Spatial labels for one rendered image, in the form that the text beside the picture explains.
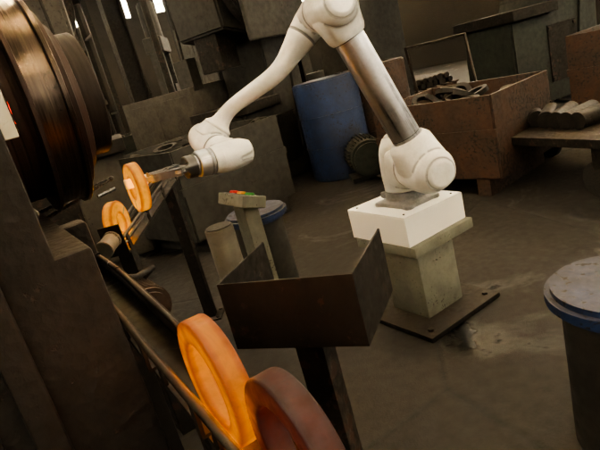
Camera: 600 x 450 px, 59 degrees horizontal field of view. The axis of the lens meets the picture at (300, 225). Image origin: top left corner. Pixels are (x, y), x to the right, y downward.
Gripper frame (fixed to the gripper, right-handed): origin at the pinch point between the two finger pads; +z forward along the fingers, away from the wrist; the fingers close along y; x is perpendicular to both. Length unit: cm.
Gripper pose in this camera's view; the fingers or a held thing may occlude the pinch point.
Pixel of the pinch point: (136, 181)
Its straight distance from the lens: 172.2
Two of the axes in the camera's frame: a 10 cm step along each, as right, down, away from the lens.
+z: -8.2, 3.1, -4.9
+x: -2.1, -9.4, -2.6
